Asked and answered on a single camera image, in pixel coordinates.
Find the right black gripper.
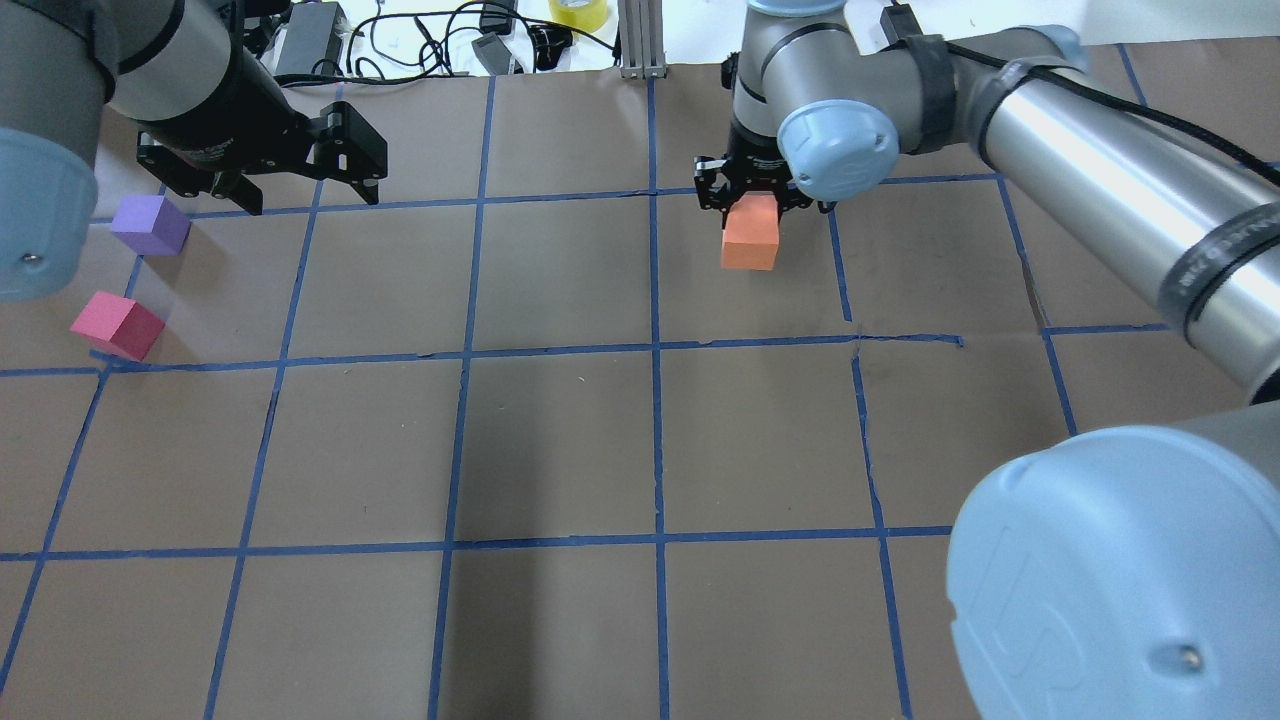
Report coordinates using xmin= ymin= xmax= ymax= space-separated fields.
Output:
xmin=694 ymin=126 xmax=838 ymax=214

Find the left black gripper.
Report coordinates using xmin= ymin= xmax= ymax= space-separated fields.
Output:
xmin=136 ymin=50 xmax=389 ymax=217

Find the orange foam block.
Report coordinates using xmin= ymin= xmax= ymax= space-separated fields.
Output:
xmin=719 ymin=192 xmax=780 ymax=272

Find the red foam block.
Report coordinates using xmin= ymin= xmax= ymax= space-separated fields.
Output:
xmin=70 ymin=291 xmax=166 ymax=363

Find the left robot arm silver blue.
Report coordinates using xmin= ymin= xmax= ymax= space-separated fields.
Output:
xmin=1 ymin=1 xmax=389 ymax=302

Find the black power adapter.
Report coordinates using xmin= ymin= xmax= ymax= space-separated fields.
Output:
xmin=274 ymin=1 xmax=346 ymax=76

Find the purple foam block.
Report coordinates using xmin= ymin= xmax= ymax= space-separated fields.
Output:
xmin=109 ymin=193 xmax=192 ymax=256

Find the yellow tape roll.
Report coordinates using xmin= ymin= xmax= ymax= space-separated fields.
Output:
xmin=548 ymin=0 xmax=609 ymax=33

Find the aluminium frame post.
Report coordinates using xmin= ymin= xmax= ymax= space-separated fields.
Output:
xmin=616 ymin=1 xmax=668 ymax=79

